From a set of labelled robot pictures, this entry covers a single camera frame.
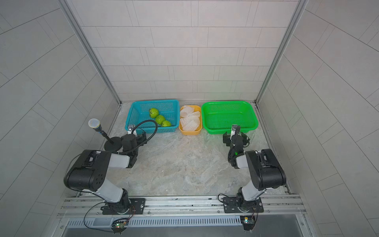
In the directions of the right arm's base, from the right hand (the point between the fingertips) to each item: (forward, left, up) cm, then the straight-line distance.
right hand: (234, 130), depth 94 cm
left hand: (+3, +62, +2) cm, 62 cm away
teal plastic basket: (+21, +46, -2) cm, 51 cm away
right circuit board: (-47, +3, -6) cm, 48 cm away
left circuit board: (-45, +61, 0) cm, 76 cm away
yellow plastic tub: (+1, +23, 0) cm, 23 cm away
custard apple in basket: (+7, +44, +4) cm, 45 cm away
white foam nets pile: (+9, +28, +3) cm, 30 cm away
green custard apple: (+11, +48, +4) cm, 50 cm away
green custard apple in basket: (+17, +54, +4) cm, 56 cm away
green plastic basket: (+15, +8, -5) cm, 18 cm away
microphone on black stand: (-4, +77, 0) cm, 77 cm away
